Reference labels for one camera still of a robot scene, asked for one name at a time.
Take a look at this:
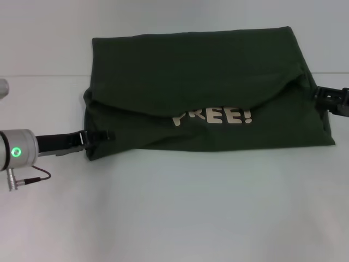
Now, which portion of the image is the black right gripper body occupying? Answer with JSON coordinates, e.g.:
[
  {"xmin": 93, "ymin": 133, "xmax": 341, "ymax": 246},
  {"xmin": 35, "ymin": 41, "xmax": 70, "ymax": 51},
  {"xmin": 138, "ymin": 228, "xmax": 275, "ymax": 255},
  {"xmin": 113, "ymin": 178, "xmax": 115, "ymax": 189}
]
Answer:
[{"xmin": 312, "ymin": 86, "xmax": 349, "ymax": 118}]

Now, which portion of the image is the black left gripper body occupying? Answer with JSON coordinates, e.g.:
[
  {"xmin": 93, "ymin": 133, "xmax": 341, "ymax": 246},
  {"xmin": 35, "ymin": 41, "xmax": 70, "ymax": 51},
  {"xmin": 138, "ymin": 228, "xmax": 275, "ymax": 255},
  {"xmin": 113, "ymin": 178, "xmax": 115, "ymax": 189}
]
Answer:
[{"xmin": 34, "ymin": 130, "xmax": 88, "ymax": 158}]

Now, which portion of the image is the dark green shirt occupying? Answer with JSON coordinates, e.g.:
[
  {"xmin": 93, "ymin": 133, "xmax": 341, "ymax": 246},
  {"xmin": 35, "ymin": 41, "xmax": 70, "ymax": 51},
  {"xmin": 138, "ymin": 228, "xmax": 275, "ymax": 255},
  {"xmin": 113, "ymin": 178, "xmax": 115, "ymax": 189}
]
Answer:
[{"xmin": 83, "ymin": 26, "xmax": 336, "ymax": 162}]

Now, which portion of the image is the left arm cable with plug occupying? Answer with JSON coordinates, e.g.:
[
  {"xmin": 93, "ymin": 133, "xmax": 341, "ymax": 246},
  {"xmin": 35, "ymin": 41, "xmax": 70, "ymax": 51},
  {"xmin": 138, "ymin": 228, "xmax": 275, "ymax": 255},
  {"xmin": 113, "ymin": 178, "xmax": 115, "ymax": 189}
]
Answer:
[{"xmin": 6, "ymin": 165, "xmax": 53, "ymax": 192}]

